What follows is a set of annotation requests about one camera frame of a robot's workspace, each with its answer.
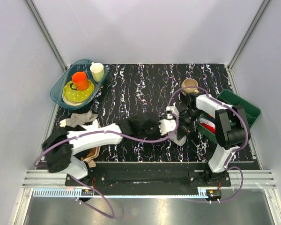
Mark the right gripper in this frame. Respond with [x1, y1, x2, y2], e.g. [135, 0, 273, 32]
[174, 108, 204, 141]

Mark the grey underwear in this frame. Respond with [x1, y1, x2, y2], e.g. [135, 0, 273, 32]
[170, 134, 186, 146]

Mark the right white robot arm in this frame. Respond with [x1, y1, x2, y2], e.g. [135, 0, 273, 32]
[177, 93, 251, 186]

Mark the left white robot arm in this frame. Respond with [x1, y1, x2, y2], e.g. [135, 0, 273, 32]
[42, 112, 162, 186]

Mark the red white rolled underwear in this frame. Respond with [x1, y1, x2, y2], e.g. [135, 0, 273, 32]
[199, 118, 216, 134]

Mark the beige ceramic mug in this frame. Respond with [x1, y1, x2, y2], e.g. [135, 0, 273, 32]
[181, 78, 199, 95]

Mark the green plastic divided organizer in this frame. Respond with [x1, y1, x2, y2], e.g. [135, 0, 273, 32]
[196, 90, 262, 145]

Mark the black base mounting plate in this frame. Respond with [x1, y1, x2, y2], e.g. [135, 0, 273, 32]
[65, 162, 231, 196]

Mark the beige tan garment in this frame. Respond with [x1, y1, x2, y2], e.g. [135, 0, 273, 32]
[81, 146, 101, 168]

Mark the cream yellow cup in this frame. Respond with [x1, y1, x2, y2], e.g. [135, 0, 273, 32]
[90, 62, 105, 82]

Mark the light grey garment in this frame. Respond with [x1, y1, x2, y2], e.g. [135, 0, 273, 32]
[59, 110, 98, 128]

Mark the orange cup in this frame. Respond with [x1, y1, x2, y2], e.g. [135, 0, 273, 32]
[70, 72, 89, 90]

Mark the yellow green dotted plate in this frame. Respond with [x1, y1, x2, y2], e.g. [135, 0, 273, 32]
[62, 80, 95, 106]

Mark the teal transparent plastic basin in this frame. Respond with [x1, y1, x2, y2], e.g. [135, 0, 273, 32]
[50, 59, 108, 110]

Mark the black garment pile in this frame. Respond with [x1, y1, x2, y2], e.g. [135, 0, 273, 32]
[57, 125, 86, 135]

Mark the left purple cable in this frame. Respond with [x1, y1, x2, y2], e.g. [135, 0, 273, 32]
[34, 112, 178, 219]

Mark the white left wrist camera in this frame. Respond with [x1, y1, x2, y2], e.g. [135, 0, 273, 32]
[158, 119, 177, 136]

